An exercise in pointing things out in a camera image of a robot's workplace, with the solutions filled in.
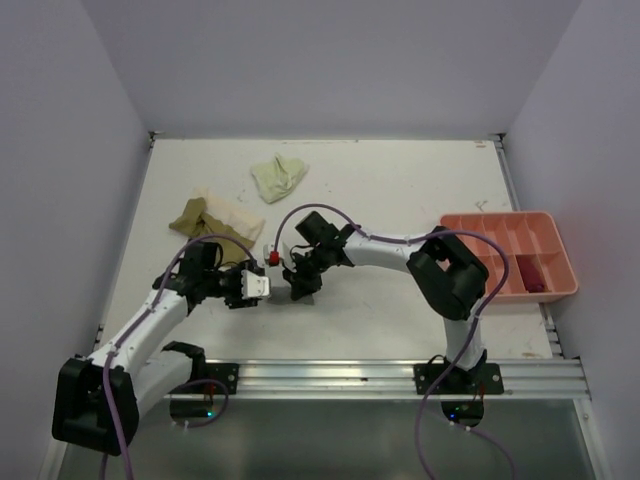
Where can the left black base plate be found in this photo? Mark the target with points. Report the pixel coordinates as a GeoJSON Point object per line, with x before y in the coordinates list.
{"type": "Point", "coordinates": [225, 376]}

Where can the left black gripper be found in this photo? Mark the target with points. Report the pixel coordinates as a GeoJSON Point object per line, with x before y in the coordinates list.
{"type": "Point", "coordinates": [236, 300]}

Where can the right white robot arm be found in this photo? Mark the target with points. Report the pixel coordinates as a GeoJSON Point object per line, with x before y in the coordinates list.
{"type": "Point", "coordinates": [448, 274]}

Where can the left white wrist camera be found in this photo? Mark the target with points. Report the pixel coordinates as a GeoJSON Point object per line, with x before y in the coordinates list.
{"type": "Point", "coordinates": [254, 285]}

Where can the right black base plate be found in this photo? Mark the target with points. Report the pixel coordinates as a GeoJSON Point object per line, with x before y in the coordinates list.
{"type": "Point", "coordinates": [484, 378]}

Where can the aluminium mounting rail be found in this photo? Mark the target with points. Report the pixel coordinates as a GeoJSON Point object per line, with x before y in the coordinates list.
{"type": "Point", "coordinates": [542, 379]}

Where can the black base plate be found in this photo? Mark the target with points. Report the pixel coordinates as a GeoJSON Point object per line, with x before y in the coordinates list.
{"type": "Point", "coordinates": [225, 376]}
{"type": "Point", "coordinates": [484, 378]}

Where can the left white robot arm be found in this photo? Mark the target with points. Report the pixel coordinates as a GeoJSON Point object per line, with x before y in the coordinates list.
{"type": "Point", "coordinates": [101, 398]}

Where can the dark red rolled underwear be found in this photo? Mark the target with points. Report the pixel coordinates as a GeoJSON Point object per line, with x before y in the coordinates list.
{"type": "Point", "coordinates": [531, 277]}

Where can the pale green underwear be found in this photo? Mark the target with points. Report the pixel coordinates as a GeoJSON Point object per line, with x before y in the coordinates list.
{"type": "Point", "coordinates": [277, 178]}

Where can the grey and cream underwear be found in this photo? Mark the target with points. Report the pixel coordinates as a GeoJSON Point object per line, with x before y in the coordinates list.
{"type": "Point", "coordinates": [285, 299]}

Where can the pink divided tray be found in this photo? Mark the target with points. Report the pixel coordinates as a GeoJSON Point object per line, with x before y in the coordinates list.
{"type": "Point", "coordinates": [532, 233]}

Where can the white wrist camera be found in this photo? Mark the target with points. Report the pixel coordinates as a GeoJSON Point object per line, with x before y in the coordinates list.
{"type": "Point", "coordinates": [278, 256]}
{"type": "Point", "coordinates": [254, 285]}

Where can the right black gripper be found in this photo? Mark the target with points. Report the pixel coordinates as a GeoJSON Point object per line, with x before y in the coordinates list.
{"type": "Point", "coordinates": [301, 284]}

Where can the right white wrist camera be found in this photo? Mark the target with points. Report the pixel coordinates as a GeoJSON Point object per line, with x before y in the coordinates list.
{"type": "Point", "coordinates": [278, 256]}

